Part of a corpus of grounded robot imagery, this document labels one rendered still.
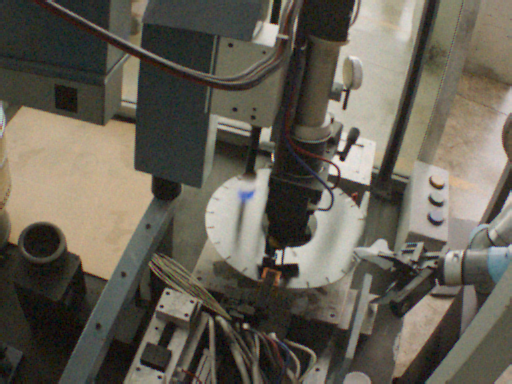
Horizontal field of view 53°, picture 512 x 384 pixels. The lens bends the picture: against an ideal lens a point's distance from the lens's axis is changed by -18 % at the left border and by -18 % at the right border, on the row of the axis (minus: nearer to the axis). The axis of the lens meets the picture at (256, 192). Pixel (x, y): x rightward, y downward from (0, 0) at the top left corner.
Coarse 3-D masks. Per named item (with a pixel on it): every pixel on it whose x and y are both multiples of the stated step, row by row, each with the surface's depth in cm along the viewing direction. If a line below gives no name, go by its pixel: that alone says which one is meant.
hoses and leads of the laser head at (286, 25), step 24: (48, 0) 42; (288, 0) 59; (360, 0) 74; (288, 24) 57; (120, 48) 46; (288, 48) 58; (192, 72) 49; (264, 72) 54; (288, 96) 79; (288, 120) 81; (288, 144) 83; (336, 168) 87
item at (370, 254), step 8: (384, 240) 120; (360, 248) 118; (368, 248) 117; (376, 248) 118; (384, 248) 118; (360, 256) 117; (368, 256) 116; (376, 256) 115; (384, 264) 115; (392, 264) 115
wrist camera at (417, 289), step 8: (424, 272) 111; (432, 272) 111; (416, 280) 111; (424, 280) 110; (432, 280) 111; (408, 288) 110; (416, 288) 109; (424, 288) 111; (432, 288) 112; (400, 296) 109; (408, 296) 109; (416, 296) 110; (424, 296) 111; (392, 304) 109; (400, 304) 108; (408, 304) 109; (416, 304) 111; (392, 312) 110; (400, 312) 109
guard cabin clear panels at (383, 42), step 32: (384, 0) 130; (416, 0) 127; (448, 0) 124; (352, 32) 139; (384, 32) 137; (448, 32) 130; (128, 64) 164; (384, 64) 143; (128, 96) 171; (352, 96) 152; (384, 96) 149; (416, 96) 146; (384, 128) 156; (416, 128) 152
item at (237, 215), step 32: (224, 192) 126; (256, 192) 128; (224, 224) 120; (256, 224) 121; (320, 224) 123; (352, 224) 124; (224, 256) 114; (256, 256) 115; (288, 256) 116; (320, 256) 117; (352, 256) 118; (288, 288) 110
